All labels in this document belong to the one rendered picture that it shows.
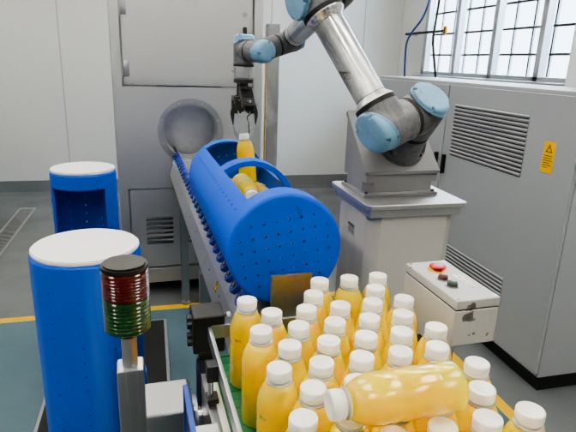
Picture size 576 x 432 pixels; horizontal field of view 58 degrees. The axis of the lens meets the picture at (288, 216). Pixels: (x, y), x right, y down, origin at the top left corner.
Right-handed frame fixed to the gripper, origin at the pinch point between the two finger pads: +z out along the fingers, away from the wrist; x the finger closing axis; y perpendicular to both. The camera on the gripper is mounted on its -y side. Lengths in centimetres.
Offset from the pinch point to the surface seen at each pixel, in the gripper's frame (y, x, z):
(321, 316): -102, 5, 22
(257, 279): -77, 12, 24
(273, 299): -82, 9, 27
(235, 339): -101, 22, 25
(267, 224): -77, 10, 10
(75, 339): -61, 56, 44
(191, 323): -88, 29, 28
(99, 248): -51, 49, 23
